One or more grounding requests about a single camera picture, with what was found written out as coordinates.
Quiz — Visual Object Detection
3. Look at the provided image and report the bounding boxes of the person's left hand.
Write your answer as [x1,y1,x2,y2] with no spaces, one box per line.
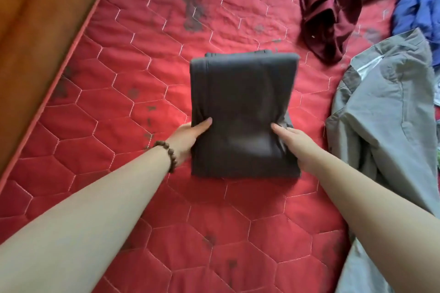
[166,117,213,166]

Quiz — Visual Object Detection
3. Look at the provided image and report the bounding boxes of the person's right hand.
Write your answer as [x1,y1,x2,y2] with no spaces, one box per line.
[270,123,322,177]

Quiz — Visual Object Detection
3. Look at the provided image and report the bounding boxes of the dark grey trousers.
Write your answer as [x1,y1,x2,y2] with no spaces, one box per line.
[189,50,303,179]

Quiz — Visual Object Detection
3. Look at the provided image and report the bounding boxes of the red quilted mattress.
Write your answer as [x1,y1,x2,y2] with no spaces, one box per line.
[0,0,440,293]

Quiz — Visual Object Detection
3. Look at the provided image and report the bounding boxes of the light grey trousers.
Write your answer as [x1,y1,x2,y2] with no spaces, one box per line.
[324,27,440,293]

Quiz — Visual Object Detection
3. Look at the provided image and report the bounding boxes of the maroon shirt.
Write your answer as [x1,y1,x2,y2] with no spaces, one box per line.
[299,0,417,65]

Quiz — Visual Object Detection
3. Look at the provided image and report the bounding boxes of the dark blue shirt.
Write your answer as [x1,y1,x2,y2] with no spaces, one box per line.
[391,0,440,67]

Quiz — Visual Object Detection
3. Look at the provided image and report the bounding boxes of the person's right forearm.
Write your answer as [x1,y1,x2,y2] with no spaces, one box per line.
[306,152,440,293]

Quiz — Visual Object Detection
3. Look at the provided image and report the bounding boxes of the person's left forearm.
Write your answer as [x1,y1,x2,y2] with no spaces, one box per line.
[0,150,172,293]

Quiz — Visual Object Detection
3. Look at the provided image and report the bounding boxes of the dark bead bracelet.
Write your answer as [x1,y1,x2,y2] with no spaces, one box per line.
[153,141,178,174]

